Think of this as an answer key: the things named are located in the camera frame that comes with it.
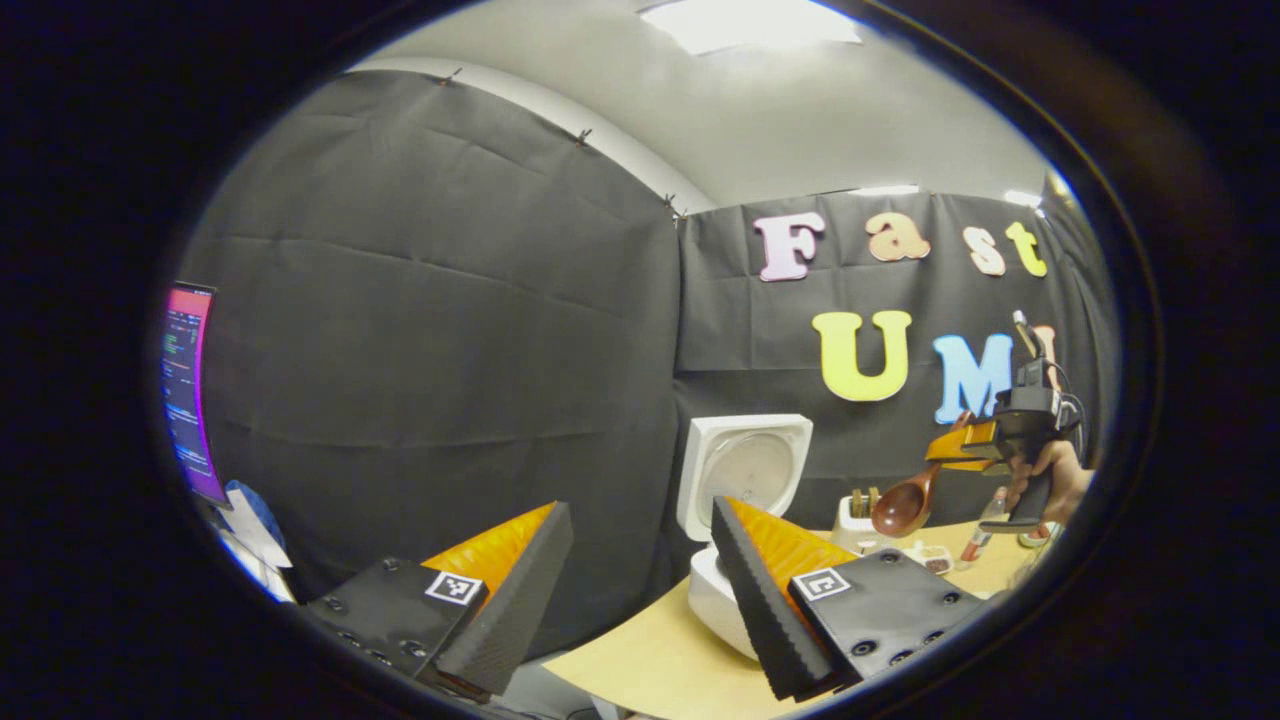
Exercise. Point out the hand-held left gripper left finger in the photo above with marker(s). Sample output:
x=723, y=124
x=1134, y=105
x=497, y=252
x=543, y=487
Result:
x=510, y=610

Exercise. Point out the white paper sheets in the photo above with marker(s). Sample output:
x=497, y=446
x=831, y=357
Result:
x=255, y=560

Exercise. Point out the white divided grain dish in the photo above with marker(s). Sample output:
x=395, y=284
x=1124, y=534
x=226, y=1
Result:
x=930, y=560

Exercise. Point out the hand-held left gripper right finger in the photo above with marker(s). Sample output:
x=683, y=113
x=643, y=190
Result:
x=765, y=620

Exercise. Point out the small ceiling light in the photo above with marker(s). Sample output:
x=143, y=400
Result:
x=1022, y=198

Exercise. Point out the large ceiling light panel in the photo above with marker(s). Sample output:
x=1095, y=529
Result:
x=750, y=25

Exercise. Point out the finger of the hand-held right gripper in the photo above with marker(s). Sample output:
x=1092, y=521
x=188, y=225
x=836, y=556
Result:
x=965, y=445

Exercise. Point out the white toaster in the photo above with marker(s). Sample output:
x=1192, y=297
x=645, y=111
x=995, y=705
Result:
x=850, y=535

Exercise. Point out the brown wooden spoon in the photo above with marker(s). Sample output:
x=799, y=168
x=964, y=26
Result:
x=900, y=510

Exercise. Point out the white rice cooker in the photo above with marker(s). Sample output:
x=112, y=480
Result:
x=745, y=465

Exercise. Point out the computer monitor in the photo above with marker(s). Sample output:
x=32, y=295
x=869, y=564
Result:
x=188, y=390

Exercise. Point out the clear plastic bottle red cap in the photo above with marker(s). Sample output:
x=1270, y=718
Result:
x=985, y=525

